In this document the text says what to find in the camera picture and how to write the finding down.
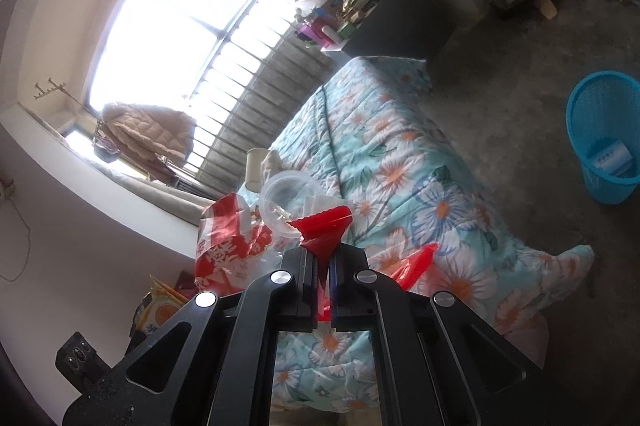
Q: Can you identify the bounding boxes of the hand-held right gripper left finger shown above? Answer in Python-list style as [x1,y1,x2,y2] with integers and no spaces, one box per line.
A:
[62,248,321,426]

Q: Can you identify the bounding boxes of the red plastic wrapper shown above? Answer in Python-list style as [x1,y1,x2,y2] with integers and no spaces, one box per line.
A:
[295,205,441,322]

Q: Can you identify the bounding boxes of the floral quilted blanket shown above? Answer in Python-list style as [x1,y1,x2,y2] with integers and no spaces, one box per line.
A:
[235,56,596,414]

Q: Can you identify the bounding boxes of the window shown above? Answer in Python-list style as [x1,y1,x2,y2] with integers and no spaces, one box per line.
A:
[87,0,301,177]

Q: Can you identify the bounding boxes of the blue plastic mesh basket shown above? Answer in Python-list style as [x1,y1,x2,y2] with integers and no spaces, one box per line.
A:
[566,70,640,205]

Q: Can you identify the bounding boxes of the clear plastic container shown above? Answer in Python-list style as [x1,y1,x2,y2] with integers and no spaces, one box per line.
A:
[260,173,326,237]

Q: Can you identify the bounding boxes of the wall coat hook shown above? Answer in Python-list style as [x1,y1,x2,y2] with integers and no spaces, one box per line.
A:
[34,78,68,99]

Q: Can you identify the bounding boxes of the wall cable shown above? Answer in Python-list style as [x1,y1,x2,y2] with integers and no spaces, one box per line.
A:
[0,196,33,282]

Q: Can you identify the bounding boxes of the orange snack packet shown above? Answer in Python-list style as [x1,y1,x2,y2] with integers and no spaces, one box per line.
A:
[132,276,191,337]

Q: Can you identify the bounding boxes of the cream cup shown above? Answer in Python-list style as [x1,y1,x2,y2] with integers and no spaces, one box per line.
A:
[245,147,271,192]

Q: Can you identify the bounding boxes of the beige quilted jacket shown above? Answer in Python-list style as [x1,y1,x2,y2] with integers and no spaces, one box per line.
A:
[102,102,198,167]

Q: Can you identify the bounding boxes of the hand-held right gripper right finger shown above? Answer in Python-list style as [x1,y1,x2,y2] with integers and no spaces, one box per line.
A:
[327,246,528,426]

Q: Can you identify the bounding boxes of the grey cabinet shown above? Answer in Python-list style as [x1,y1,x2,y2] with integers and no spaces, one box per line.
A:
[345,0,446,62]

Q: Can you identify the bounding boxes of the metal window railing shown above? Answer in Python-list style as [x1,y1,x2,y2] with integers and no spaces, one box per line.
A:
[190,21,336,187]

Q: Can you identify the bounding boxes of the red and white plastic bag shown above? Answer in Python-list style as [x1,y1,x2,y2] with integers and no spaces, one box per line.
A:
[195,193,281,302]

